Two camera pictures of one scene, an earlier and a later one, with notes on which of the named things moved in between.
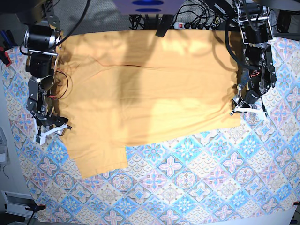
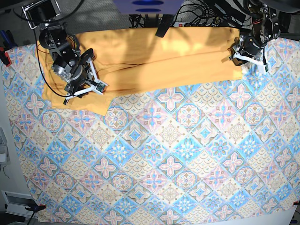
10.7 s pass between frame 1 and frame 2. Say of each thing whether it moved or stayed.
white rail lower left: stayed
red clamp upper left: stayed
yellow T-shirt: moved
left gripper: moved
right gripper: moved
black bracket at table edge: stayed
